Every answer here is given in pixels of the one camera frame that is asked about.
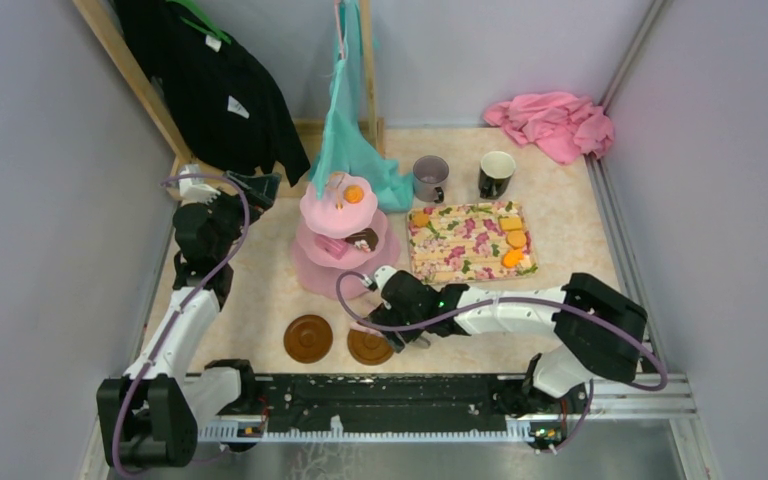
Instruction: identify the brown wooden coaster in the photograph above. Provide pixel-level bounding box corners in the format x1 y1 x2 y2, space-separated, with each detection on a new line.
283 315 334 364
347 330 394 366

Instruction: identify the floral serving tray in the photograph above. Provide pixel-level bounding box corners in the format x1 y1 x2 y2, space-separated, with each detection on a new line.
407 201 539 284

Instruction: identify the chocolate cake slice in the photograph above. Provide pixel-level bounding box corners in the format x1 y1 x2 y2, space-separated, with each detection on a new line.
343 227 379 253

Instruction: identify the pink wafer biscuit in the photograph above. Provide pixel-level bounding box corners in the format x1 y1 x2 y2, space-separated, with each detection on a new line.
314 234 349 260

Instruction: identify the orange macaron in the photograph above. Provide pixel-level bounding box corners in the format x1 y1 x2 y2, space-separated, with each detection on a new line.
343 185 365 204
411 211 430 228

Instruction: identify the orange round cookie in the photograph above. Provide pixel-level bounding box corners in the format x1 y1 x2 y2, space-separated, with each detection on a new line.
506 230 528 250

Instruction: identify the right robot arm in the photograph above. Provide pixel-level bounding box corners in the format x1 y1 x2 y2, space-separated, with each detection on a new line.
364 267 647 412

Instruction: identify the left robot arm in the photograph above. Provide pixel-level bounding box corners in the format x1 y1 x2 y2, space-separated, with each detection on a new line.
96 164 282 477

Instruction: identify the black hanging shirt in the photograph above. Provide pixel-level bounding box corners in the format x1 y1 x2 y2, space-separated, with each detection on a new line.
114 0 311 185

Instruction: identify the pink three-tier cake stand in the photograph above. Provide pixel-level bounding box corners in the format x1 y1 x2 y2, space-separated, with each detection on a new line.
292 172 401 299

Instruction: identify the teal hanging shirt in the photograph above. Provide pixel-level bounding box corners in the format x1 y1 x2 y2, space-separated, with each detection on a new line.
309 1 414 213

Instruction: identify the orange croissant pastry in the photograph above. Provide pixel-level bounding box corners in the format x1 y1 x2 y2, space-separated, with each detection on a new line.
501 249 525 269

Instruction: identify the orange biscuit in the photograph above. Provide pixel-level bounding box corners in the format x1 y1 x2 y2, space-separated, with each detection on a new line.
498 216 524 232

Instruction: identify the grey mug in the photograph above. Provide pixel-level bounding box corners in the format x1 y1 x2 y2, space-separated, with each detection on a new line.
412 155 450 204

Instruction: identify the black mug white inside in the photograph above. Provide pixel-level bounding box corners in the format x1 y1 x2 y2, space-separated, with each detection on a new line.
478 151 516 200

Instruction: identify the green clothes hanger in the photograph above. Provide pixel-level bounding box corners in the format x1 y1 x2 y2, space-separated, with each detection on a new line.
167 0 232 44

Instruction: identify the pink crumpled cloth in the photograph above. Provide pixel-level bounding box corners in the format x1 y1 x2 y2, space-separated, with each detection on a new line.
483 91 615 165

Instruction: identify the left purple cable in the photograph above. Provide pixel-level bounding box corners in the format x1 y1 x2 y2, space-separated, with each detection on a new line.
110 174 253 473

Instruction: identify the purple cable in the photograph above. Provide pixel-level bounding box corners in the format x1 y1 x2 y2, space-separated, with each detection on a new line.
110 174 253 473
335 270 669 455

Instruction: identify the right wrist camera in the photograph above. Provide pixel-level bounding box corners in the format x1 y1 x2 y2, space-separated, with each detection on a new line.
369 265 398 291

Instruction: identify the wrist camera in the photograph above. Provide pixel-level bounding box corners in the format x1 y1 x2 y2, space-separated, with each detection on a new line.
369 265 398 291
177 177 221 204

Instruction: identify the wooden clothes rack frame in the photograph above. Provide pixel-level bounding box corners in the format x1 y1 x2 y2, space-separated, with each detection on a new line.
72 0 386 176

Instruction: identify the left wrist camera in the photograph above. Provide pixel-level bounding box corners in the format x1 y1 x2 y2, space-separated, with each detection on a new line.
177 177 221 204

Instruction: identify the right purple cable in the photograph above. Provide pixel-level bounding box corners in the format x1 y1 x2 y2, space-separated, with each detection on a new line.
335 270 669 455

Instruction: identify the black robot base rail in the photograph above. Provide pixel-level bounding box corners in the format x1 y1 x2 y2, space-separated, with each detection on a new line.
224 372 587 439

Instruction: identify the aluminium frame rail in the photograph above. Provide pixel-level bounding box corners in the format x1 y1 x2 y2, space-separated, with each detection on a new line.
586 1 722 479

